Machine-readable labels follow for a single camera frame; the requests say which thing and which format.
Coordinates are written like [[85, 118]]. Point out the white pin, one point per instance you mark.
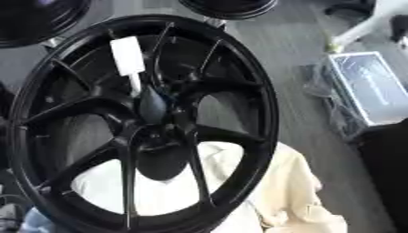
[[126, 56]]

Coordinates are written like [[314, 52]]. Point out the black round wheel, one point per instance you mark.
[[228, 8], [37, 18]]

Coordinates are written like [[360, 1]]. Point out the black spoked wheel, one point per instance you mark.
[[80, 104]]

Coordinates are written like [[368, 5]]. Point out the person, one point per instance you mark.
[[297, 188]]

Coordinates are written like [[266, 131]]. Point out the grey flat box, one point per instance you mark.
[[372, 86]]

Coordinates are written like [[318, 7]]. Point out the black office chair base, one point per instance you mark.
[[348, 7]]

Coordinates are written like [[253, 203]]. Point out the white stand leg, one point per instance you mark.
[[366, 25]]

